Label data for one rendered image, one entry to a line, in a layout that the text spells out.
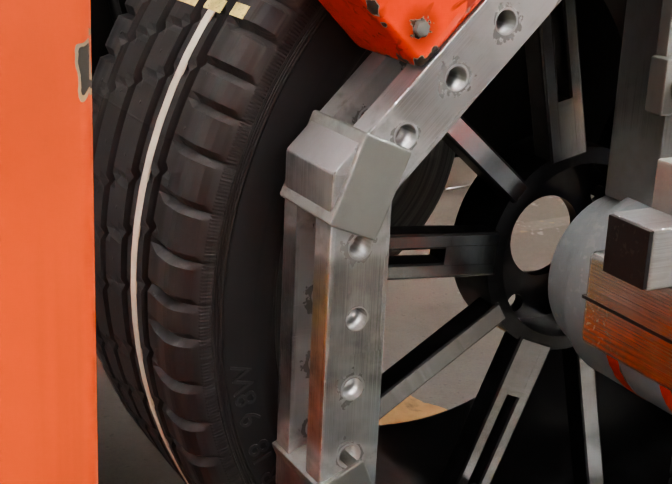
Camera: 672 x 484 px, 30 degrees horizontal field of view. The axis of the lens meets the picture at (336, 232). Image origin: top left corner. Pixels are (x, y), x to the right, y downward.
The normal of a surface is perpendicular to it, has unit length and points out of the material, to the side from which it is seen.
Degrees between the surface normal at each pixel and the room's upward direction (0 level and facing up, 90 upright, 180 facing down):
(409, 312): 0
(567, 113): 90
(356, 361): 90
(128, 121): 73
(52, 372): 90
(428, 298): 0
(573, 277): 79
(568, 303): 94
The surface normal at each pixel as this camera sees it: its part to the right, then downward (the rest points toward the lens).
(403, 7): 0.47, 0.29
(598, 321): -0.88, 0.11
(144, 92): -0.80, -0.25
